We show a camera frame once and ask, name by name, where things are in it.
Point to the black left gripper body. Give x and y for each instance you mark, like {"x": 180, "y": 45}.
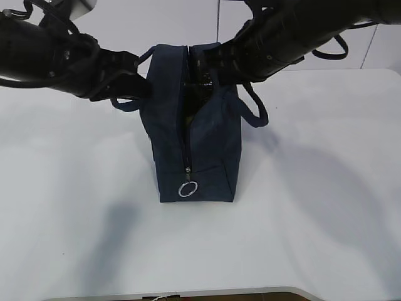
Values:
{"x": 76, "y": 64}

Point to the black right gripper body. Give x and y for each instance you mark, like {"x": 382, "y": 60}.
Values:
{"x": 280, "y": 34}

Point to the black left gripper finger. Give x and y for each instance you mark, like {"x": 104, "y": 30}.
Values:
{"x": 122, "y": 86}

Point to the navy blue fabric bag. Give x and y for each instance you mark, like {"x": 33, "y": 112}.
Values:
{"x": 196, "y": 153}

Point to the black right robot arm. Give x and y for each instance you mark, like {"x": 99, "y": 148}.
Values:
{"x": 381, "y": 12}

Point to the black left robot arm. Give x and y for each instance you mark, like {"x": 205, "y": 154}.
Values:
{"x": 41, "y": 47}

